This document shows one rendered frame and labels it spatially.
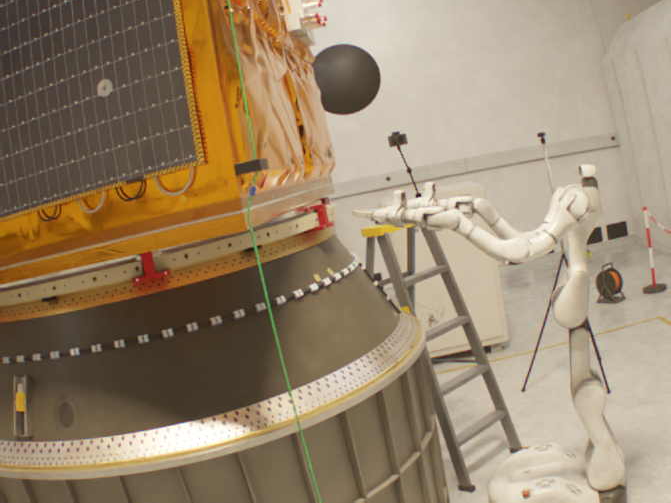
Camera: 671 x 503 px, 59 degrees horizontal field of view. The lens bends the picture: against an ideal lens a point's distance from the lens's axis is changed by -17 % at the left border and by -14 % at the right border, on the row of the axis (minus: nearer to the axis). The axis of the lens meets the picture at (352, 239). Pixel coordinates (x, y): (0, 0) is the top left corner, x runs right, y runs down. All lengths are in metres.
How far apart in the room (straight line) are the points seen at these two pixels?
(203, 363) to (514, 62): 8.66
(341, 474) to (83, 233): 1.10
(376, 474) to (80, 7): 1.78
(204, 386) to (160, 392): 0.14
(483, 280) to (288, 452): 4.22
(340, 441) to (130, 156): 1.09
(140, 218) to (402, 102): 8.31
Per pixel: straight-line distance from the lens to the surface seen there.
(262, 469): 2.06
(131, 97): 1.84
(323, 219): 2.53
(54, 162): 1.95
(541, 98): 10.23
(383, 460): 2.37
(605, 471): 3.11
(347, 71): 10.06
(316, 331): 2.24
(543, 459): 3.31
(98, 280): 2.11
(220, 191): 1.79
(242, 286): 2.18
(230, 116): 1.82
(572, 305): 2.81
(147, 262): 2.08
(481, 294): 6.11
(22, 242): 2.09
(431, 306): 6.09
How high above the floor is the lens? 1.83
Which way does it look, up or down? 5 degrees down
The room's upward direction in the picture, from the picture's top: 12 degrees counter-clockwise
